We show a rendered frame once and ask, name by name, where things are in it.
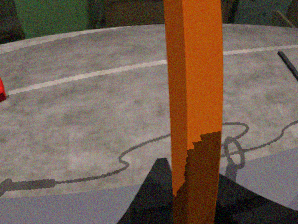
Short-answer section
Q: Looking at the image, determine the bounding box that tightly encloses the orange handle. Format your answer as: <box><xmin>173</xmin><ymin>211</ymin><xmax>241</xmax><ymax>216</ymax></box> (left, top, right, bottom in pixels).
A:
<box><xmin>164</xmin><ymin>0</ymin><xmax>223</xmax><ymax>224</ymax></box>

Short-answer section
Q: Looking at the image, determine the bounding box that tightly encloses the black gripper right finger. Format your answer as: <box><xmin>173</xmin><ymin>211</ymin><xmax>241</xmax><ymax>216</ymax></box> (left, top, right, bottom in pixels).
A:
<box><xmin>214</xmin><ymin>173</ymin><xmax>298</xmax><ymax>224</ymax></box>

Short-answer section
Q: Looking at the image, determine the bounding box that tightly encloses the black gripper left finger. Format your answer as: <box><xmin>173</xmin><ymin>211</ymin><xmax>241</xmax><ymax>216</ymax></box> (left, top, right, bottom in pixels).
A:
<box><xmin>117</xmin><ymin>157</ymin><xmax>173</xmax><ymax>224</ymax></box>

